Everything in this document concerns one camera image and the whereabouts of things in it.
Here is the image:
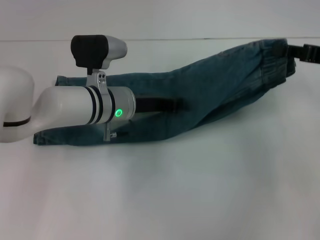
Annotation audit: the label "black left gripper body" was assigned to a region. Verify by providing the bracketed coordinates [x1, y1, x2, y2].
[134, 97, 184, 114]

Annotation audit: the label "silver camera mounting clamp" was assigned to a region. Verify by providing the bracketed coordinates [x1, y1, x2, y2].
[85, 67, 130, 142]

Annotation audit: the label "blue denim shorts with print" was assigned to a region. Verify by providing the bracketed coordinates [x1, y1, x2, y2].
[32, 37, 298, 146]

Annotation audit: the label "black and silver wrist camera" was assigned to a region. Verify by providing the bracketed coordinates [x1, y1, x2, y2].
[70, 34, 129, 70]

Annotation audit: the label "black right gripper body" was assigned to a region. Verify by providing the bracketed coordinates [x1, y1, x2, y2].
[302, 43, 320, 64]

